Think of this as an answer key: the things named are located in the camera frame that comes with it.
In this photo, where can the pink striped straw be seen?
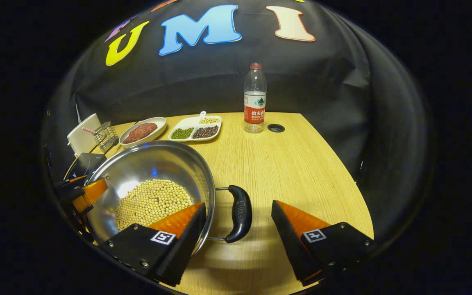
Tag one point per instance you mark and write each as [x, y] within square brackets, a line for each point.
[88, 130]

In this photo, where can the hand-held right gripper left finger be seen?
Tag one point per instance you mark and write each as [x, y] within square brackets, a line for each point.
[182, 250]

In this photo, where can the white toaster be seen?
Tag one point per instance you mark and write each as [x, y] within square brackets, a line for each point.
[81, 139]

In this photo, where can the clear water bottle red label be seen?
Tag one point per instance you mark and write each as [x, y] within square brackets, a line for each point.
[255, 102]

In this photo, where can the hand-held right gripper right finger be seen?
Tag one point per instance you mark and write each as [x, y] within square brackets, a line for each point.
[291, 246]

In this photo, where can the white round plate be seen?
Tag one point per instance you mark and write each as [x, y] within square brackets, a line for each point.
[160, 123]

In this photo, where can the stainless steel pot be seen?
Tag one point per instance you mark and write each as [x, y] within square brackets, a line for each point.
[162, 164]

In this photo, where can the black backdrop cloth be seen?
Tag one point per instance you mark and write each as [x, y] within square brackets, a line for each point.
[203, 78]

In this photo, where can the yellow soybeans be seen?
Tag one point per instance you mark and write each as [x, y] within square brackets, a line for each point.
[152, 205]

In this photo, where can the black induction cooktop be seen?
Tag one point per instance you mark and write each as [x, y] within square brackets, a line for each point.
[84, 164]

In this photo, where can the white divided bean dish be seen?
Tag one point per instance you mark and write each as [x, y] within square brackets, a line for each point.
[195, 129]

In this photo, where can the red meat slices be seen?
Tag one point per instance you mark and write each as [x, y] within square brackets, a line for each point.
[139, 132]

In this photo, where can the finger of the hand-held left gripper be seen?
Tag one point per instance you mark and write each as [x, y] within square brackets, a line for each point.
[78, 178]
[92, 192]

